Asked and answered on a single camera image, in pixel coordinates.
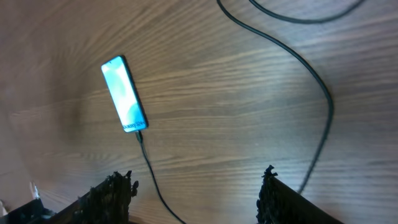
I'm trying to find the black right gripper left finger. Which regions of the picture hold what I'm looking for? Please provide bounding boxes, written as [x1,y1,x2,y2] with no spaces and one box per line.
[46,171,139,224]

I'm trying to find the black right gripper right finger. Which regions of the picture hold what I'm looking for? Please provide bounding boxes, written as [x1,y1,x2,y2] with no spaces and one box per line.
[256,166,343,224]

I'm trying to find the Samsung Galaxy smartphone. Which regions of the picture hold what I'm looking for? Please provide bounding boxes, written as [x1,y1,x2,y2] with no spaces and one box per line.
[101,55,149,133]

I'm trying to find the black charging cable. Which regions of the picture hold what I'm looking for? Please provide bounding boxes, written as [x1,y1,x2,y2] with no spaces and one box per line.
[135,0,368,224]

